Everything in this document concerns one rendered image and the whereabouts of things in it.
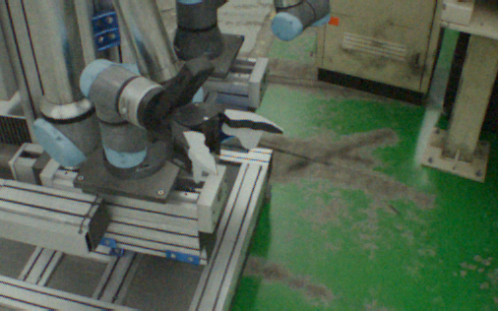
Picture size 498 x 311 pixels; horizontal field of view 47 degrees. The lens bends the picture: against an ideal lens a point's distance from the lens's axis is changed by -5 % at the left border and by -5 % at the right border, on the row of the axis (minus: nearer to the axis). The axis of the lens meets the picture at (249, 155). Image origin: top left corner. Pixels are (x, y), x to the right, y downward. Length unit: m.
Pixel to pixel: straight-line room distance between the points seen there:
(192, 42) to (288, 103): 1.16
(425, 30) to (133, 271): 1.59
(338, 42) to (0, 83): 1.67
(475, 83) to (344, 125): 0.65
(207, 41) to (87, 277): 0.77
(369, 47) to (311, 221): 0.92
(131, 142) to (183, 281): 0.79
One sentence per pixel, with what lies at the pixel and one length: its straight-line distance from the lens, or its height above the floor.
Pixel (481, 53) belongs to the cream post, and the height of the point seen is 0.53.
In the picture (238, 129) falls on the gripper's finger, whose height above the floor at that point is 1.04.
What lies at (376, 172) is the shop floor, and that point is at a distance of 2.43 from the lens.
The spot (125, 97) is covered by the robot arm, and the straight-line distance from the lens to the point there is 0.95.
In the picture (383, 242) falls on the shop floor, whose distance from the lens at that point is 2.17.
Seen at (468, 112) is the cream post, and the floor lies 0.27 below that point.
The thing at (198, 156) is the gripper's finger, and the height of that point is 1.08.
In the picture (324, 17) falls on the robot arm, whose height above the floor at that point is 0.87.
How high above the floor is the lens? 1.60
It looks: 41 degrees down
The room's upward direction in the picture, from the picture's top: straight up
